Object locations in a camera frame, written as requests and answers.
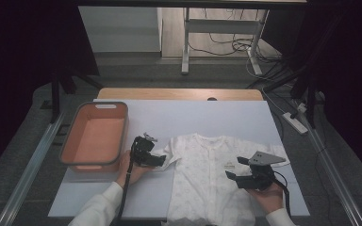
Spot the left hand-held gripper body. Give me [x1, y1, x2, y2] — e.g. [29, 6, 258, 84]
[132, 132, 163, 168]

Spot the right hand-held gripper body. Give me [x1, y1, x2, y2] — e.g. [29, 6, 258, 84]
[235, 151, 287, 191]

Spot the white baby romper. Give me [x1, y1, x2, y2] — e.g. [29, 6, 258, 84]
[152, 133, 291, 226]

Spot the orange plastic basket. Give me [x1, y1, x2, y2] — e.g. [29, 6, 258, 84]
[58, 101, 130, 173]

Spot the person's left hand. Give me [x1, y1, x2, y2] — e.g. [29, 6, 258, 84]
[115, 150, 155, 188]

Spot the person's right hand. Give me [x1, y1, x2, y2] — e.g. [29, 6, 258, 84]
[246, 183, 285, 215]

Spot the white power strip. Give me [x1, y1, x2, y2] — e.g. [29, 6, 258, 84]
[282, 111, 309, 136]

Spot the white board sheet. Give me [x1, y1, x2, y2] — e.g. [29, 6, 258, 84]
[47, 99, 311, 218]

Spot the black metal stand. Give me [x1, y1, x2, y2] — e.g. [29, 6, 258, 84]
[290, 74, 319, 128]
[50, 72, 105, 124]

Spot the dark curtain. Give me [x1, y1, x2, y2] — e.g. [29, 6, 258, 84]
[260, 0, 362, 186]
[0, 0, 100, 183]

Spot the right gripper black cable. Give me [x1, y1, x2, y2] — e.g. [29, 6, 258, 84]
[272, 170, 291, 218]

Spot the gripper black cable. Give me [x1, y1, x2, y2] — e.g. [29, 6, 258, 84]
[272, 170, 291, 218]
[116, 137, 140, 225]

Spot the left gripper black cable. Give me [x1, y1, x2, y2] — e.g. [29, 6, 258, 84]
[116, 137, 140, 225]

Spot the aluminium floor rail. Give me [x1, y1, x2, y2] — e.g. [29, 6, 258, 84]
[295, 103, 362, 226]
[0, 112, 67, 226]

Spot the floor cable bundle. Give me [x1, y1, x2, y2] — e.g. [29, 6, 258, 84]
[188, 8, 284, 83]

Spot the white metal desk frame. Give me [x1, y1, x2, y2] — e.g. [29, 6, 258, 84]
[181, 8, 270, 76]

